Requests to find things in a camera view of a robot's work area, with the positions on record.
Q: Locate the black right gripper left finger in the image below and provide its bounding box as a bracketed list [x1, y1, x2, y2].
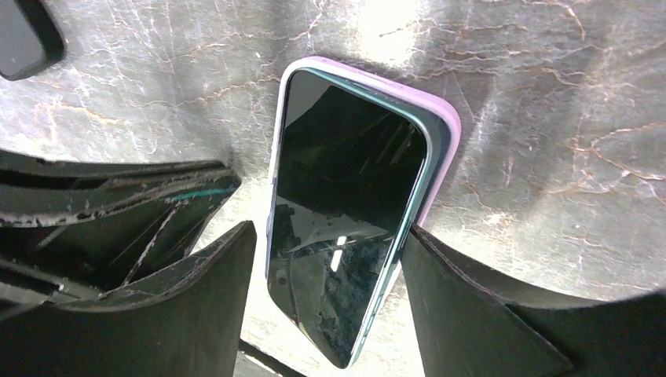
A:
[1, 221, 257, 376]

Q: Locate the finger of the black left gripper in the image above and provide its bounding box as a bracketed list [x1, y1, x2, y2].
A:
[1, 151, 241, 307]

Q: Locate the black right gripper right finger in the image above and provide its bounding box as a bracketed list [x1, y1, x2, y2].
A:
[401, 225, 665, 376]

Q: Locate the black phone silver edge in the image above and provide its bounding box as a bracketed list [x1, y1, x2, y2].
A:
[1, 0, 65, 81]

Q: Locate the lilac phone case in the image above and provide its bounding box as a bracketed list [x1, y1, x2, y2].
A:
[268, 56, 462, 226]

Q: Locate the black phone teal edge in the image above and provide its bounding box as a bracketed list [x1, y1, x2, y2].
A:
[266, 68, 450, 369]

